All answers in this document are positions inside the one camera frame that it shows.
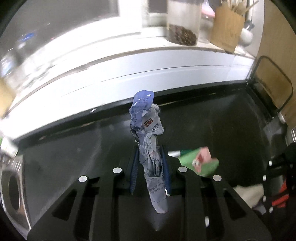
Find white and green marker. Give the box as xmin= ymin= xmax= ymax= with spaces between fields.
xmin=168 ymin=150 xmax=186 ymax=158

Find green SpongeBob snack bag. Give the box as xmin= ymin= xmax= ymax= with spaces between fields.
xmin=178 ymin=147 xmax=219 ymax=177

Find blue white wrapper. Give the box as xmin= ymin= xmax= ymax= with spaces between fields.
xmin=129 ymin=90 xmax=168 ymax=214

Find steel sink with hole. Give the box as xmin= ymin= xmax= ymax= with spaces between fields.
xmin=1 ymin=155 xmax=32 ymax=239

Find white green soap bottle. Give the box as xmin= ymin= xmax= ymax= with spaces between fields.
xmin=1 ymin=137 xmax=19 ymax=158

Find glass jar with beans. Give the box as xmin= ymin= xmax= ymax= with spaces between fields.
xmin=166 ymin=1 xmax=203 ymax=46

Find baby bottle pink cap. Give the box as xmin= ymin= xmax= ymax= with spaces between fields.
xmin=199 ymin=0 xmax=215 ymax=44

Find wooden utensil holder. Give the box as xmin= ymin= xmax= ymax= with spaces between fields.
xmin=210 ymin=6 xmax=245 ymax=53

